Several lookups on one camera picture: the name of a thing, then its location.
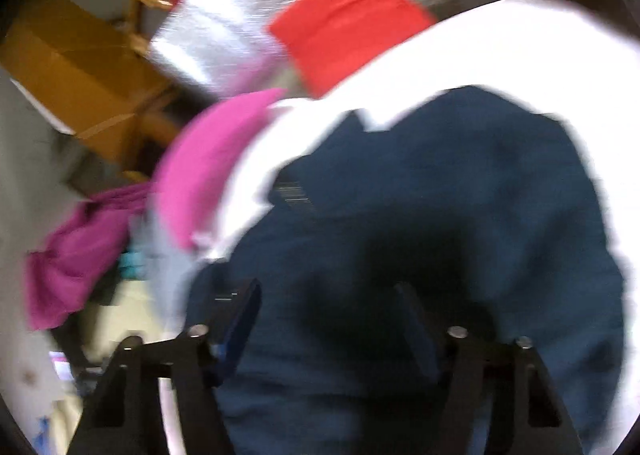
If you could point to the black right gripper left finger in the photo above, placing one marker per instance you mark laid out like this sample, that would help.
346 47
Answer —
123 415

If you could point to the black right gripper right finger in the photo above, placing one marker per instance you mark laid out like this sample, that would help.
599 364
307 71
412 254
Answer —
473 368

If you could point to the navy blue jacket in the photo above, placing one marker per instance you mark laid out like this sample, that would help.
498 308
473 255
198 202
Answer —
485 210

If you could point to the teal garment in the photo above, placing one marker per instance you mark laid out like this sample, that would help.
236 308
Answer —
131 264

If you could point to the purple magenta garment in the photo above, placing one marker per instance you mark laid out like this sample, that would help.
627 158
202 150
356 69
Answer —
59 278

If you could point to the grey garment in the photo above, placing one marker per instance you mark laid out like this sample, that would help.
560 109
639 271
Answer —
168 269

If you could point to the magenta pillow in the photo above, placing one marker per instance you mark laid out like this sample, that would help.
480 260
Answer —
189 179

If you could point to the white pink bed blanket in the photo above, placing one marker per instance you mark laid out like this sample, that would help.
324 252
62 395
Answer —
548 56

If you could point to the brown wooden column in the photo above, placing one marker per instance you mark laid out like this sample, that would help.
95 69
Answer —
84 72

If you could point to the red cushion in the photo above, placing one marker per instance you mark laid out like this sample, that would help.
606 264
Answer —
329 40

